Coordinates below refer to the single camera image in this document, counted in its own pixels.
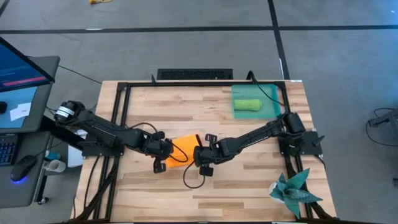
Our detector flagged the black floor cable with stand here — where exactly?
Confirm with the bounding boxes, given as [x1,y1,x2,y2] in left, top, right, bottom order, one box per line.
[365,107,398,147]

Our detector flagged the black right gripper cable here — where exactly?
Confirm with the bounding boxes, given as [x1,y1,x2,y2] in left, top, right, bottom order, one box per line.
[182,160,206,190]

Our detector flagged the thin black floor cable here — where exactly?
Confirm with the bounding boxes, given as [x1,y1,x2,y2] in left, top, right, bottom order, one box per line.
[58,64,103,85]

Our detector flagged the black aluminium table frame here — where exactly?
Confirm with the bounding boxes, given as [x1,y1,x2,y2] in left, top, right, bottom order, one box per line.
[74,79,340,223]

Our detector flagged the white paper note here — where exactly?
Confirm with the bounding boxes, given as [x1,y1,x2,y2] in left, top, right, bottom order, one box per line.
[9,102,32,122]

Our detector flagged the black computer mouse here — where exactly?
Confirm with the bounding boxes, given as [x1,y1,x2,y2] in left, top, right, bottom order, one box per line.
[9,154,38,182]

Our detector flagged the teal artificial plant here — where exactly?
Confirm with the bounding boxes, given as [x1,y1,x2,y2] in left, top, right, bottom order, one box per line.
[269,168,323,220]

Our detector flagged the white paper sheet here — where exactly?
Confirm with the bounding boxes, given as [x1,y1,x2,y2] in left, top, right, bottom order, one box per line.
[67,144,84,169]

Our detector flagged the orange microfiber towel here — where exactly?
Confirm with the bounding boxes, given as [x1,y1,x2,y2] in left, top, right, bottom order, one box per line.
[165,134,203,170]

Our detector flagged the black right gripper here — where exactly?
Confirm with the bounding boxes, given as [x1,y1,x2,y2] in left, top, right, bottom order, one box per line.
[192,133,226,177]

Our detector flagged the teal plastic basket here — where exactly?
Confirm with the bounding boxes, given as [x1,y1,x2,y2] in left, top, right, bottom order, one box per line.
[231,83,282,120]

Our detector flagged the grey side desk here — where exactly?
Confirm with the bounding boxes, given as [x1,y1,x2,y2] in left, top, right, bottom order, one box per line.
[0,55,61,209]

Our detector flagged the white plant pot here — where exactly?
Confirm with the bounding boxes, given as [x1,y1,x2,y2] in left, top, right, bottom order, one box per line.
[268,182,285,205]

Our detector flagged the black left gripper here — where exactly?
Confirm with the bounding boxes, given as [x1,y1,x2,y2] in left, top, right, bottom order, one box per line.
[141,131,175,174]

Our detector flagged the blue-grey desk mat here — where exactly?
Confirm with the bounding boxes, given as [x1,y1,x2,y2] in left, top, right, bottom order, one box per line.
[0,86,39,129]

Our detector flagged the blue-screen computer monitor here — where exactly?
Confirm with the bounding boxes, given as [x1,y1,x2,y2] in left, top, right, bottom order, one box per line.
[0,36,57,93]

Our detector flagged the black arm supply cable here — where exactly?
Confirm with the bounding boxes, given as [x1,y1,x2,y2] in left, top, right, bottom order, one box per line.
[247,70,286,115]

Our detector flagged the black keyboard on table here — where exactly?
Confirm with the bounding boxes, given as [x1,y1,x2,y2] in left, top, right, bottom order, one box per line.
[156,68,234,81]

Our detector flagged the black cable bundle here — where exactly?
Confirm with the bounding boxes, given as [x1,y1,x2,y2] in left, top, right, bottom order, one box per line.
[73,155,121,222]

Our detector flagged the white mug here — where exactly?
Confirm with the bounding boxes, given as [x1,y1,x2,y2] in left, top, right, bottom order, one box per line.
[42,159,67,174]

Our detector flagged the green microfiber towel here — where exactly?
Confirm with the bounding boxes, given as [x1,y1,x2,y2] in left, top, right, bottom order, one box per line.
[233,98,264,112]

